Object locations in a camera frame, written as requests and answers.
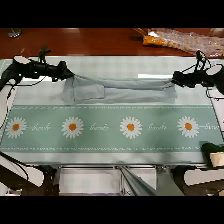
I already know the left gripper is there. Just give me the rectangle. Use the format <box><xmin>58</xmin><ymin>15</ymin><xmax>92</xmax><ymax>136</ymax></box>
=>
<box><xmin>49</xmin><ymin>60</ymin><xmax>75</xmax><ymax>83</ymax></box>

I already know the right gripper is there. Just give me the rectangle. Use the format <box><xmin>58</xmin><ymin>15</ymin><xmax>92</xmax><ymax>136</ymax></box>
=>
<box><xmin>171</xmin><ymin>70</ymin><xmax>197</xmax><ymax>89</ymax></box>

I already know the light blue shirt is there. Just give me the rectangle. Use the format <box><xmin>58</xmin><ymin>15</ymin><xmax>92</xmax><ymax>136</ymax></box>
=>
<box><xmin>60</xmin><ymin>74</ymin><xmax>179</xmax><ymax>106</ymax></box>

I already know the clear plastic bag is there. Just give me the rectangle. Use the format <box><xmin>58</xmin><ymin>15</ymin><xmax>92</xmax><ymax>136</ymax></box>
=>
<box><xmin>134</xmin><ymin>28</ymin><xmax>224</xmax><ymax>59</ymax></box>

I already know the orange package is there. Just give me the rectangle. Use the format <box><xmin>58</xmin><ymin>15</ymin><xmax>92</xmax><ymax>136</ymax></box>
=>
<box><xmin>142</xmin><ymin>34</ymin><xmax>175</xmax><ymax>48</ymax></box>

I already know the round silver object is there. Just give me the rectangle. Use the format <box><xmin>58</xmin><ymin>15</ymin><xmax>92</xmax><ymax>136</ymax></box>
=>
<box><xmin>8</xmin><ymin>28</ymin><xmax>23</xmax><ymax>39</ymax></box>

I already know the dark green garment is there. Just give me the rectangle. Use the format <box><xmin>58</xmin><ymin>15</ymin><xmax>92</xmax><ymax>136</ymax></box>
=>
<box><xmin>199</xmin><ymin>141</ymin><xmax>224</xmax><ymax>168</ymax></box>

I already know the beige garment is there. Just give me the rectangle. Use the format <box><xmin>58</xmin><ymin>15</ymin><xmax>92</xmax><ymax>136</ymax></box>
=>
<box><xmin>208</xmin><ymin>151</ymin><xmax>224</xmax><ymax>169</ymax></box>

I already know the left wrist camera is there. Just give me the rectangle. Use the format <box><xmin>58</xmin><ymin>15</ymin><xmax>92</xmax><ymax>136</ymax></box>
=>
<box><xmin>37</xmin><ymin>47</ymin><xmax>53</xmax><ymax>65</ymax></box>

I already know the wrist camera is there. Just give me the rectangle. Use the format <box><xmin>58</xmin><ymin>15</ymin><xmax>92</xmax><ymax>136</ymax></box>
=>
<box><xmin>194</xmin><ymin>49</ymin><xmax>212</xmax><ymax>73</ymax></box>
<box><xmin>37</xmin><ymin>47</ymin><xmax>53</xmax><ymax>65</ymax></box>

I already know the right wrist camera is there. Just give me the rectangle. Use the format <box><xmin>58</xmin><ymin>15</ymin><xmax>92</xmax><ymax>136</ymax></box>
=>
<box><xmin>194</xmin><ymin>49</ymin><xmax>212</xmax><ymax>73</ymax></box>

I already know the black cable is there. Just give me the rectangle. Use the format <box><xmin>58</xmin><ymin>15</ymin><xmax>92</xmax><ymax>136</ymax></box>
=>
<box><xmin>0</xmin><ymin>77</ymin><xmax>18</xmax><ymax>133</ymax></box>

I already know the silver frame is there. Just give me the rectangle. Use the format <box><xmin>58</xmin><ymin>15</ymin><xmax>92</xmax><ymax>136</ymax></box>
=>
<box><xmin>0</xmin><ymin>162</ymin><xmax>224</xmax><ymax>197</ymax></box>

